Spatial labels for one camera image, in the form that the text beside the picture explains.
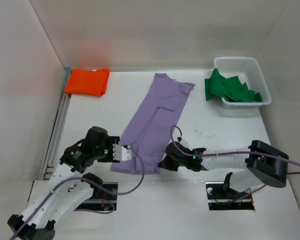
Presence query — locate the lavender t-shirt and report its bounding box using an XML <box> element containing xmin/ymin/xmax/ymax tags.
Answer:
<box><xmin>110</xmin><ymin>73</ymin><xmax>195</xmax><ymax>175</ymax></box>

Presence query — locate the orange t-shirt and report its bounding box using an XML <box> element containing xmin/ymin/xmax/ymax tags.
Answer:
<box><xmin>64</xmin><ymin>68</ymin><xmax>111</xmax><ymax>97</ymax></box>

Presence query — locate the green t-shirt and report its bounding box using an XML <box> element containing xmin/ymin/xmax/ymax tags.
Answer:
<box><xmin>204</xmin><ymin>68</ymin><xmax>263</xmax><ymax>103</ymax></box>

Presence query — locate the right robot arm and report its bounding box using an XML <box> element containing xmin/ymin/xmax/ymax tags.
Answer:
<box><xmin>158</xmin><ymin>138</ymin><xmax>289</xmax><ymax>200</ymax></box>

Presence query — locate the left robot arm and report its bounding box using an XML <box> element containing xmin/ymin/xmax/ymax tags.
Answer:
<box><xmin>7</xmin><ymin>126</ymin><xmax>126</xmax><ymax>240</ymax></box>

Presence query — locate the white plastic bin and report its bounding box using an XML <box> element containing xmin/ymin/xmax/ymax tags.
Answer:
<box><xmin>213</xmin><ymin>56</ymin><xmax>272</xmax><ymax>110</ymax></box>

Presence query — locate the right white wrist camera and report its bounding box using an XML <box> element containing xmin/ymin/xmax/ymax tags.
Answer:
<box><xmin>177</xmin><ymin>136</ymin><xmax>190</xmax><ymax>149</ymax></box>

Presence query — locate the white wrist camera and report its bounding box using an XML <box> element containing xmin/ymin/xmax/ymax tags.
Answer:
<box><xmin>177</xmin><ymin>136</ymin><xmax>190</xmax><ymax>149</ymax></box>
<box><xmin>112</xmin><ymin>144</ymin><xmax>133</xmax><ymax>162</ymax></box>

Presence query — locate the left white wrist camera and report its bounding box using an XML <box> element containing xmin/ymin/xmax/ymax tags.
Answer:
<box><xmin>112</xmin><ymin>144</ymin><xmax>133</xmax><ymax>162</ymax></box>

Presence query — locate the aluminium rail left edge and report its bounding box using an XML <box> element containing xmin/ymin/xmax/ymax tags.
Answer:
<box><xmin>38</xmin><ymin>67</ymin><xmax>73</xmax><ymax>181</ymax></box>

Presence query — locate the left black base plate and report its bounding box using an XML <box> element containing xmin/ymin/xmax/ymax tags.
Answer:
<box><xmin>77</xmin><ymin>186</ymin><xmax>117</xmax><ymax>212</ymax></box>

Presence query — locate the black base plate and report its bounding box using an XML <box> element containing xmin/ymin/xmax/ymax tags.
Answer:
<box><xmin>205</xmin><ymin>182</ymin><xmax>255</xmax><ymax>211</ymax></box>
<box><xmin>77</xmin><ymin>186</ymin><xmax>117</xmax><ymax>212</ymax></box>

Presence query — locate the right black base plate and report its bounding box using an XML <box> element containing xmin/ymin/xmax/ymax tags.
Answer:
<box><xmin>205</xmin><ymin>182</ymin><xmax>255</xmax><ymax>211</ymax></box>

